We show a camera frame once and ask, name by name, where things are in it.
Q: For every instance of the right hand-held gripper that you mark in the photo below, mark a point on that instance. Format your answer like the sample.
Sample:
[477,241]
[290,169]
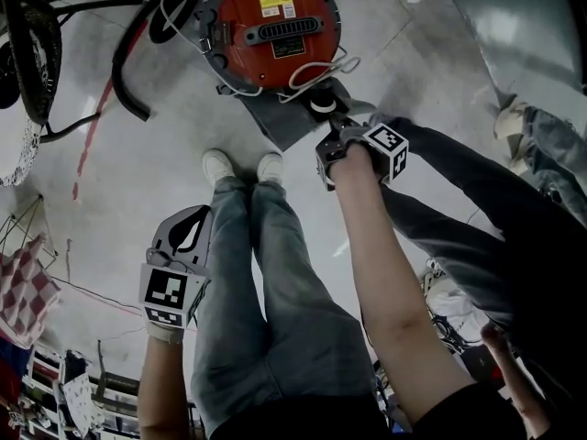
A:
[392,147]

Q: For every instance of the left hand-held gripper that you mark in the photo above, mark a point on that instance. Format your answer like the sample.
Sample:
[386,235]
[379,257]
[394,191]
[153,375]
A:
[165,291]

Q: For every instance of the red round vacuum cleaner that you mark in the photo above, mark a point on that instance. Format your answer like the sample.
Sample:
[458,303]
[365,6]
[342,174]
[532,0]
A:
[275,58]

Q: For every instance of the person's left forearm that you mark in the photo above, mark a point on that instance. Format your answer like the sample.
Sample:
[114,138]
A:
[162,383]

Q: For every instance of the person's right forearm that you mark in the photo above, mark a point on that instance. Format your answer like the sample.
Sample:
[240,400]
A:
[390,291]

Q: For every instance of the another person's forearm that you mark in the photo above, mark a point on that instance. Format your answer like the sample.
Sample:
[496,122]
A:
[513,378]

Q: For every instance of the person's left jeans leg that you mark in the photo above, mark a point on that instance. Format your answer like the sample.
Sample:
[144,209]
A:
[229,291]

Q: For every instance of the person's jeans leg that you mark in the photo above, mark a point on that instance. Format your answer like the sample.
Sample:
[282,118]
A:
[302,300]
[557,154]
[229,291]

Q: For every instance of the grey floor mat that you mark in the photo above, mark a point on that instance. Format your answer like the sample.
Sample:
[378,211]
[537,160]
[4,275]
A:
[280,117]

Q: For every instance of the person's right white shoe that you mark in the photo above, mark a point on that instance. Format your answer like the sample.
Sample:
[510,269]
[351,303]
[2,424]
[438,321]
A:
[270,167]

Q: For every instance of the person's white shoe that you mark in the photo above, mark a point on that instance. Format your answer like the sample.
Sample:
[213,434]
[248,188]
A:
[270,167]
[218,165]

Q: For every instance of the person's left white shoe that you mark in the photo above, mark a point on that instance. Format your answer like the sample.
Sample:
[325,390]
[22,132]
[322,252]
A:
[218,165]

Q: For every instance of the cluttered storage shelf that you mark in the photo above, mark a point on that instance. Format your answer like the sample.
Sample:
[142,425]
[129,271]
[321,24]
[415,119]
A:
[82,397]

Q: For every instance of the person's right jeans leg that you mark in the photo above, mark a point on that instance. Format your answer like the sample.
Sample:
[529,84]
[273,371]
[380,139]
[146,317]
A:
[302,300]

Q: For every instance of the red white checkered cloth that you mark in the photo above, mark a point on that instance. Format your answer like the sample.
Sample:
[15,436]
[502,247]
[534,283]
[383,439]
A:
[25,291]

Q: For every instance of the person's black shirt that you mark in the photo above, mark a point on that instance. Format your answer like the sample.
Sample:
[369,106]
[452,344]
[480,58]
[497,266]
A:
[312,420]

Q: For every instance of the grey metal cabinet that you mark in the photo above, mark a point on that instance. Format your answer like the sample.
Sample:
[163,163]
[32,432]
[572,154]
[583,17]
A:
[518,21]

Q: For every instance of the white patterned cushion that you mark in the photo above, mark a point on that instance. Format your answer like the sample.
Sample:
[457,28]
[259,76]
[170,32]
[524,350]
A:
[16,154]

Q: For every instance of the white plastic bag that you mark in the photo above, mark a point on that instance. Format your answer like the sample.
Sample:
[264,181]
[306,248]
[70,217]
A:
[451,303]

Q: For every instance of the black wicker chair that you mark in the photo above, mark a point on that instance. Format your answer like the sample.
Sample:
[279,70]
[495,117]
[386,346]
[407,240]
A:
[39,48]

